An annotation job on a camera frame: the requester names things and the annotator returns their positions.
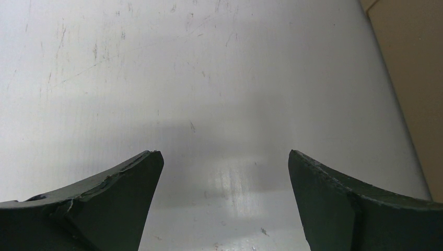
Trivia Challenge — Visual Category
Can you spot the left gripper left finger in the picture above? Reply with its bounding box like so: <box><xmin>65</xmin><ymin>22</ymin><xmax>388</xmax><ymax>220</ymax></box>
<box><xmin>1</xmin><ymin>151</ymin><xmax>164</xmax><ymax>250</ymax></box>

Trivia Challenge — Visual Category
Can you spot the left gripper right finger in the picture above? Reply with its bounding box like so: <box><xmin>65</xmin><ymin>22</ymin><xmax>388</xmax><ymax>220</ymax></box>
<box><xmin>288</xmin><ymin>150</ymin><xmax>442</xmax><ymax>250</ymax></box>

